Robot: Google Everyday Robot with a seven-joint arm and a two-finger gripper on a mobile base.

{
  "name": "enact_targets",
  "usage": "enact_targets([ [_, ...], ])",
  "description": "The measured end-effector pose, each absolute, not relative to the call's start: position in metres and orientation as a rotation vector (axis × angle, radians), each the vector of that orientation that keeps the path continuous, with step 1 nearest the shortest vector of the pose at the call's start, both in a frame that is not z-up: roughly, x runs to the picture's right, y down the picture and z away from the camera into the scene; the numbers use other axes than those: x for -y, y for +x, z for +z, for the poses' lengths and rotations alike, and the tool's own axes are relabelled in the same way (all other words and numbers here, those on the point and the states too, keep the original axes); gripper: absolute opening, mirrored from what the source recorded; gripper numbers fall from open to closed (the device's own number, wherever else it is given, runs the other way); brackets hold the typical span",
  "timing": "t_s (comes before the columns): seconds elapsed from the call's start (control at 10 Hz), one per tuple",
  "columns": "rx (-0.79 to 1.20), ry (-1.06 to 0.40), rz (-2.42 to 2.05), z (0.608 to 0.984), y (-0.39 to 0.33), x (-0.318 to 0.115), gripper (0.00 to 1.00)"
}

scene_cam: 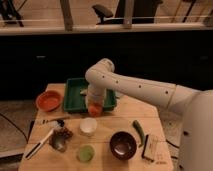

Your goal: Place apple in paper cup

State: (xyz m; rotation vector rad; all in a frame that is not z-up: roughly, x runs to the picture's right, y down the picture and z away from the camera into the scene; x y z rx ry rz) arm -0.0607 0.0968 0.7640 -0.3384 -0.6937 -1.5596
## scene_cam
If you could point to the black handled fork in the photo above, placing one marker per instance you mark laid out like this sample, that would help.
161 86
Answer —
44 121

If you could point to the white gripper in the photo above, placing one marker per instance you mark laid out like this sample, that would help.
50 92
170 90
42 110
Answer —
96 95

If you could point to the metal measuring cup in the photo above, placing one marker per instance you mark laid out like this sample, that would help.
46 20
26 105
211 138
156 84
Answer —
57 142

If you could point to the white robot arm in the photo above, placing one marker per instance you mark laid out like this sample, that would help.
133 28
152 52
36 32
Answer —
195 106

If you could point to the black handled knife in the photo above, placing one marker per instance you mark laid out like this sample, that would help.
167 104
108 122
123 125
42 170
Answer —
39 145

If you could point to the green plastic tray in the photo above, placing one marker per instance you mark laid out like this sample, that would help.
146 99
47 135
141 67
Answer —
74 102

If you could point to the white paper cup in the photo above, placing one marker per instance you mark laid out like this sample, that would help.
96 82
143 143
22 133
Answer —
88 126

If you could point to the dark brown bowl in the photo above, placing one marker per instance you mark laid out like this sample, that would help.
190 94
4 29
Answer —
123 145

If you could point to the black office chair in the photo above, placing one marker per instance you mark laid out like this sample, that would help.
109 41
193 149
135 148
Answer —
128 12

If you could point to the small green cup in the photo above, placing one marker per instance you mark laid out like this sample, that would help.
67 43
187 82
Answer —
85 153

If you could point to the orange apple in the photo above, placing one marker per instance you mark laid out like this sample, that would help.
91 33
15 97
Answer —
94 110

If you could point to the orange bowl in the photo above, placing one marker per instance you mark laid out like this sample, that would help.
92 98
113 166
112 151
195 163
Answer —
48 100

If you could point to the brown pine cone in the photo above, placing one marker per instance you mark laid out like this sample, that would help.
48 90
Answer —
64 133

